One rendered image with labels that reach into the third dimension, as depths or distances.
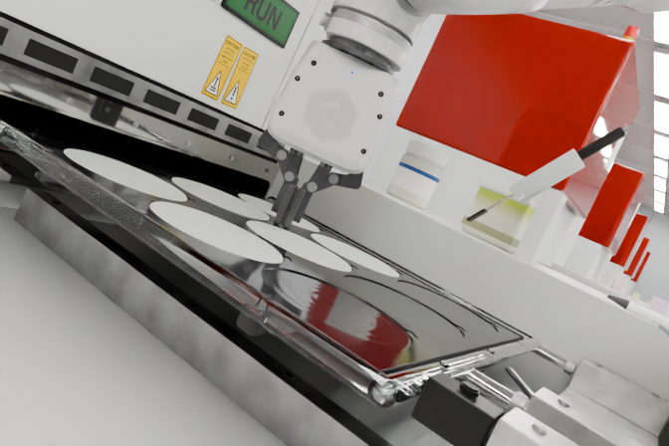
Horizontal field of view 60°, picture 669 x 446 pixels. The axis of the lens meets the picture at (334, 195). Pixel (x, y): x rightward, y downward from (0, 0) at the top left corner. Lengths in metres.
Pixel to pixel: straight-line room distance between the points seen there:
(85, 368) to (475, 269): 0.43
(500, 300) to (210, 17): 0.43
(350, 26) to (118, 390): 0.35
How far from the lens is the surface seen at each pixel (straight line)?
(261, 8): 0.69
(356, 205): 0.72
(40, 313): 0.40
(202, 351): 0.39
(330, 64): 0.53
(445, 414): 0.29
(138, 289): 0.43
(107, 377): 0.35
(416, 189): 0.91
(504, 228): 0.74
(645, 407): 0.60
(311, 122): 0.53
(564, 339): 0.64
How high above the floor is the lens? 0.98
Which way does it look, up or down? 3 degrees down
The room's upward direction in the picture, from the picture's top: 25 degrees clockwise
